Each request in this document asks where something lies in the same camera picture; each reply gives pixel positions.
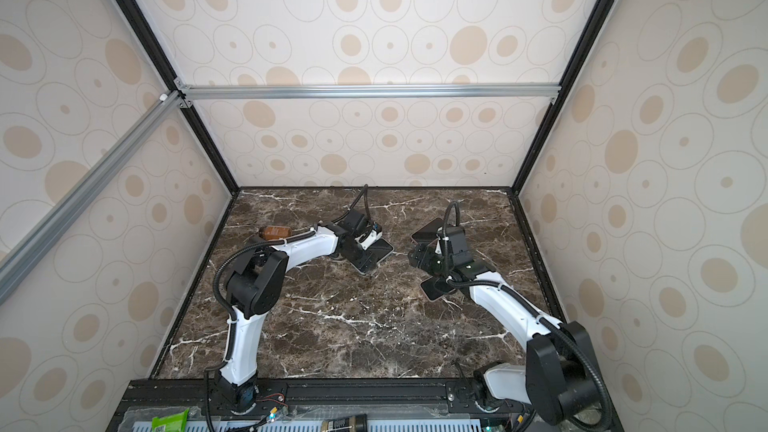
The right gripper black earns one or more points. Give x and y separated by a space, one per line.
426 261

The light blue phone case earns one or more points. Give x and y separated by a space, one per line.
366 260

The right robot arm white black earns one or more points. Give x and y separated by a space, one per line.
560 378

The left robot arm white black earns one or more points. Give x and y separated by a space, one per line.
250 282

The pink cased smartphone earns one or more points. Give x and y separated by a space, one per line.
429 232

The black smartphone rose edge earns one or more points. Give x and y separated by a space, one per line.
436 287

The green packet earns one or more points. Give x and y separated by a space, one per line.
176 422

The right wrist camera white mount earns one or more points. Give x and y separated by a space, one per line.
444 248

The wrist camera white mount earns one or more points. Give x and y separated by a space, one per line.
444 248
370 236

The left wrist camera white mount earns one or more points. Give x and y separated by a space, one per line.
370 236

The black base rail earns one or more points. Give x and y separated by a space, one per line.
316 398

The white slotted cable duct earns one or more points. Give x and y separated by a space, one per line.
375 425

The horizontal aluminium rail back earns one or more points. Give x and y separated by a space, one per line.
386 91

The black frame post right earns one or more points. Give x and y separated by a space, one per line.
584 45

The black frame post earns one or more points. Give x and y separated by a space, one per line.
584 45
141 28

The diagonal aluminium rail left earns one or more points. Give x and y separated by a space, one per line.
37 243

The black frame post left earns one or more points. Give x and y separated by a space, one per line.
141 28

